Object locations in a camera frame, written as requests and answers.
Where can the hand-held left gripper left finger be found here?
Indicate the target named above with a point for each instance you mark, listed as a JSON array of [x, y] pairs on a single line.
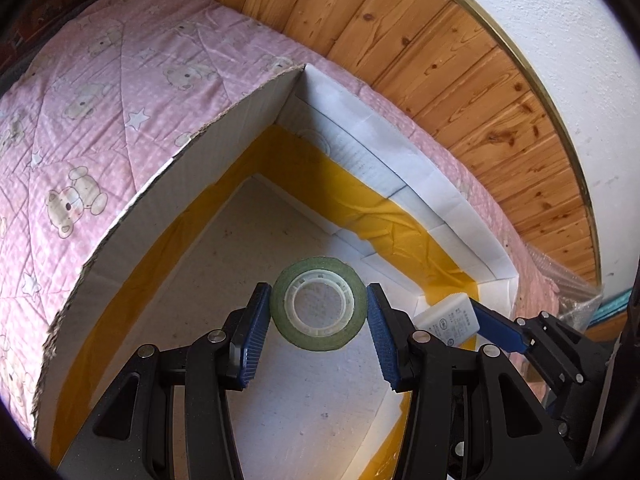
[[252, 334]]

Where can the green tape roll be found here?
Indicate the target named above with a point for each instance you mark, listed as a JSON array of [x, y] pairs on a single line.
[[300, 341]]

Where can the pink bear print blanket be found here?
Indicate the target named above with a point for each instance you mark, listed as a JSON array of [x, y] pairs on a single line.
[[100, 85]]

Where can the white cardboard box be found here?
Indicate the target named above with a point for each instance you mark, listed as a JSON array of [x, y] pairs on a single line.
[[175, 240]]

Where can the dark patterned cloth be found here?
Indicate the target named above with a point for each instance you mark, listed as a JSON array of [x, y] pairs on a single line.
[[45, 10]]

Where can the teal boards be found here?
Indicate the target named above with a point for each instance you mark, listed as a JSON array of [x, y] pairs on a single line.
[[615, 310]]

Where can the white soap box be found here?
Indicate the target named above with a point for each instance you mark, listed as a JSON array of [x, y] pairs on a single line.
[[445, 322]]

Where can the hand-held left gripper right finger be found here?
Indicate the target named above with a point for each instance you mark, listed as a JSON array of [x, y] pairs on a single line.
[[382, 346]]

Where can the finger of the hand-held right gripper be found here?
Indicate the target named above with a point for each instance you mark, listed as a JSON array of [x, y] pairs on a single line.
[[500, 330]]

